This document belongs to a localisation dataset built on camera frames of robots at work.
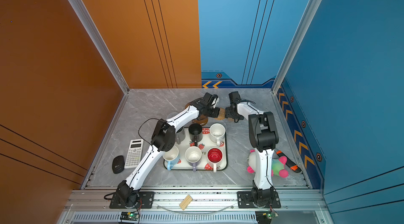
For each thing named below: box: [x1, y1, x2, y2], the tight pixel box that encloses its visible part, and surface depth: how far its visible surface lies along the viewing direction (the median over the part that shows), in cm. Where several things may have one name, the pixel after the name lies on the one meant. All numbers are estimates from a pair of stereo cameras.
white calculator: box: [124, 138, 144, 169], surface depth 89 cm
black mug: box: [188, 123, 203, 147], surface depth 92 cm
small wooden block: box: [178, 194, 194, 211], surface depth 74 cm
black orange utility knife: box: [274, 148, 302, 173], surface depth 84 cm
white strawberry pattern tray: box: [162, 127, 229, 173], surface depth 86 cm
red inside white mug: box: [207, 148, 223, 163], surface depth 86 cm
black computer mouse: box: [112, 155, 125, 175], surface depth 84 cm
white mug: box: [209, 123, 226, 147], surface depth 91 cm
